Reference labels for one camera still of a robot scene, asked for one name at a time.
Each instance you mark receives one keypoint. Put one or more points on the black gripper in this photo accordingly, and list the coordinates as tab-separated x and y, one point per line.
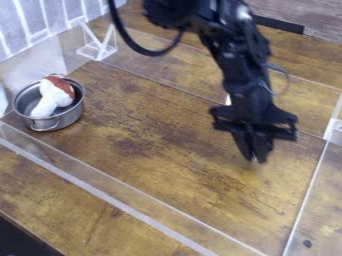
265	124

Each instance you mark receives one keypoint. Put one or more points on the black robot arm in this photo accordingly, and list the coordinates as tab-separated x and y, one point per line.
223	23

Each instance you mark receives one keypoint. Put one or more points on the clear acrylic barrier panel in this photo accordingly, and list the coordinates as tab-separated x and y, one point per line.
174	223

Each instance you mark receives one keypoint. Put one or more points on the plush mushroom toy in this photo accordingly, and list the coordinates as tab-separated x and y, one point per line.
57	94

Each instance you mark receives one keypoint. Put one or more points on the small silver metal pot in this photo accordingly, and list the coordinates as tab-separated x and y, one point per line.
63	117

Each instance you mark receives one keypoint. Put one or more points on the black wall strip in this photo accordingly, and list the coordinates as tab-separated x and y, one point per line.
278	24

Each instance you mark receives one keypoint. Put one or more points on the clear acrylic triangular bracket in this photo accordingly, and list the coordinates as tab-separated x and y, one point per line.
96	49

